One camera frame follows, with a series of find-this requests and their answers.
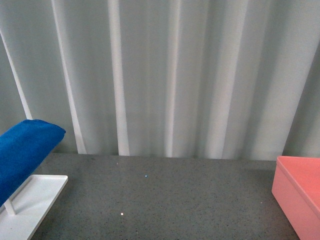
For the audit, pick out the white towel rack stand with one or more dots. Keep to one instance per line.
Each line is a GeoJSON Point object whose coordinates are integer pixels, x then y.
{"type": "Point", "coordinates": [26, 208]}

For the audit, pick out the pink plastic box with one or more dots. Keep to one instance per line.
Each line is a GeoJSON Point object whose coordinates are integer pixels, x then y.
{"type": "Point", "coordinates": [296, 188]}

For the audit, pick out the blue microfiber cloth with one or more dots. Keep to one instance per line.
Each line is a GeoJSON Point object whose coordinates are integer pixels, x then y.
{"type": "Point", "coordinates": [23, 148]}

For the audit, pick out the white pleated curtain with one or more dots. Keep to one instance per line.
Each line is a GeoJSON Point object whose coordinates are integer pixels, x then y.
{"type": "Point", "coordinates": [217, 79]}

